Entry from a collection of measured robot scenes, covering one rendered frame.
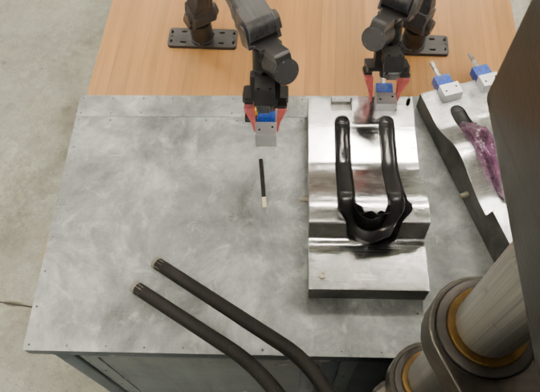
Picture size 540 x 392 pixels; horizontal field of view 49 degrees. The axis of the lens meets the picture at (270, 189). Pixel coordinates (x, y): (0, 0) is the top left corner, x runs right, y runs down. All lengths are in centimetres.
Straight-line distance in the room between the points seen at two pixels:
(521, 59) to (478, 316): 26
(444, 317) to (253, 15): 83
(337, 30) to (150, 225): 79
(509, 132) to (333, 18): 152
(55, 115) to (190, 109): 124
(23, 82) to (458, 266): 216
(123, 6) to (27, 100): 107
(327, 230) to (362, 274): 12
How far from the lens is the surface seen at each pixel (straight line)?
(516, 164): 31
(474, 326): 53
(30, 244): 248
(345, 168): 140
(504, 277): 45
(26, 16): 323
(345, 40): 176
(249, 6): 126
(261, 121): 140
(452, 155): 150
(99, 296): 142
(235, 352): 124
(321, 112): 148
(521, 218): 30
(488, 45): 183
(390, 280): 132
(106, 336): 138
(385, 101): 148
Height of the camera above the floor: 208
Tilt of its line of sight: 61 degrees down
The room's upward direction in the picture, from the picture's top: 4 degrees counter-clockwise
